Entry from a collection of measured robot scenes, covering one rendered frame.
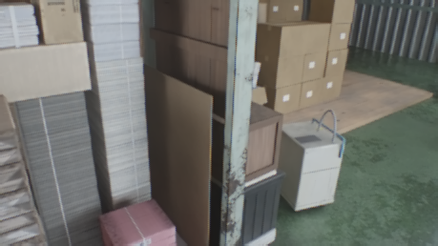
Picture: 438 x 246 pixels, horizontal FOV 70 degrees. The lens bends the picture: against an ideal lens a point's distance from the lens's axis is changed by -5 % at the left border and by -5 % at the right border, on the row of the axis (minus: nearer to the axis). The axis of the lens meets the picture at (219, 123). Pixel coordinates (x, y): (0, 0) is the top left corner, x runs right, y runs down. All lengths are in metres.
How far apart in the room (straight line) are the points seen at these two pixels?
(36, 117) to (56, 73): 0.20
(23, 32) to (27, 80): 0.18
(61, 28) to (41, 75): 0.21
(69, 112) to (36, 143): 0.18
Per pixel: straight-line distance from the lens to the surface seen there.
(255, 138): 1.63
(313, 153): 2.19
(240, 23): 1.28
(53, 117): 1.50
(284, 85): 3.85
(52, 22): 1.46
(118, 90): 1.55
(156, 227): 1.55
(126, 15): 1.51
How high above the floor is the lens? 1.48
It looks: 23 degrees down
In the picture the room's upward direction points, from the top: 2 degrees clockwise
